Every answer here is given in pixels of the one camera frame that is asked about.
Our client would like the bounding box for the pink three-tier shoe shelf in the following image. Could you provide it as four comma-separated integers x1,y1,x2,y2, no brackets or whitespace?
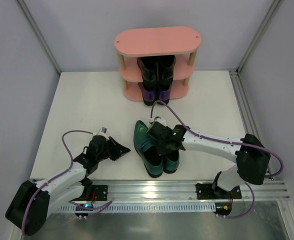
114,26,202,102

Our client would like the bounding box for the right side aluminium rail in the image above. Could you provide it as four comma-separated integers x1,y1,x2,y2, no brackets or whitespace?
228,69,274,181

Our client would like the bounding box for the black patent loafer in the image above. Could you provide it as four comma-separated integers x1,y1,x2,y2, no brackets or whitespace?
137,56,158,88
157,55,176,91

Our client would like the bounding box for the black controller board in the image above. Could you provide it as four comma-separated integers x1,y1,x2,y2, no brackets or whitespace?
75,203,93,220
213,202,232,218

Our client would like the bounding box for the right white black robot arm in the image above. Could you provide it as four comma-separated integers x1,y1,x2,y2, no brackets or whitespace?
147,121,271,199

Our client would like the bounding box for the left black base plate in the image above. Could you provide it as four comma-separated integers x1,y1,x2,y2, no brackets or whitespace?
74,184,109,202

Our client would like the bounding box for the slotted grey cable duct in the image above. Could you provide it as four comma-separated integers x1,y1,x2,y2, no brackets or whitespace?
53,202,216,214

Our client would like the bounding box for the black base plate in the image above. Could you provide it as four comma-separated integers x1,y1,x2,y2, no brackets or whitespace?
195,183,242,200
74,184,109,202

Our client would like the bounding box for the left black controller board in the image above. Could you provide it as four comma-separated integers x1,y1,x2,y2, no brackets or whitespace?
75,203,93,220

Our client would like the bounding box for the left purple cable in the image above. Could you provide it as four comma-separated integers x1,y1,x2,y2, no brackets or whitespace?
20,129,113,237

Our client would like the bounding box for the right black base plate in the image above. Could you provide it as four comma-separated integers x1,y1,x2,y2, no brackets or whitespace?
195,183,242,200

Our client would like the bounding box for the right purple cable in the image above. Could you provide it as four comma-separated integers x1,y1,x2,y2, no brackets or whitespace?
149,100,285,220

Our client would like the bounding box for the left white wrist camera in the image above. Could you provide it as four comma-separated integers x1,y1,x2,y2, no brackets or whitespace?
93,127,108,139

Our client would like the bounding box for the corner aluminium post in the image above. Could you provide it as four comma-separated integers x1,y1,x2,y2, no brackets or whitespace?
236,0,284,75
15,0,62,76

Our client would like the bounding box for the left corner aluminium post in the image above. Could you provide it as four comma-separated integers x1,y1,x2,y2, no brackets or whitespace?
15,0,62,76

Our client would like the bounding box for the right black controller board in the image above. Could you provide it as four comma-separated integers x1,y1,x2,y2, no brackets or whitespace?
213,202,232,218

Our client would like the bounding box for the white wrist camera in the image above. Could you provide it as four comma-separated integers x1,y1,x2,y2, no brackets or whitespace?
149,116,167,127
93,127,108,139

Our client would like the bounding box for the aluminium mounting rail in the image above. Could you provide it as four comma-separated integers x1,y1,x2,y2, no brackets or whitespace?
50,180,290,206

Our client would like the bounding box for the purple cable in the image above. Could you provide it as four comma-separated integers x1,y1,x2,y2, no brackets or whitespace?
149,100,285,220
20,129,113,237

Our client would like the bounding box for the green metallic loafer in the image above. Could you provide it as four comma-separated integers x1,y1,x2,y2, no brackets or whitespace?
162,150,180,174
133,120,164,178

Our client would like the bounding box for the right corner aluminium post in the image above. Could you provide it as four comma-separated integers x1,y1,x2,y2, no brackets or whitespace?
236,0,284,75

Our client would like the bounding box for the purple metallic loafer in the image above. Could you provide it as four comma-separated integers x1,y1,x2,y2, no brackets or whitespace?
138,82,157,106
157,85,171,104

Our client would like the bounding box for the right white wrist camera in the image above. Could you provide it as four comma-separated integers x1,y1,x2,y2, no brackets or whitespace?
149,116,167,127

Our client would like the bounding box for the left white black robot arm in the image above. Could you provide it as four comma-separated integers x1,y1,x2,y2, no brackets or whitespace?
5,135,131,236

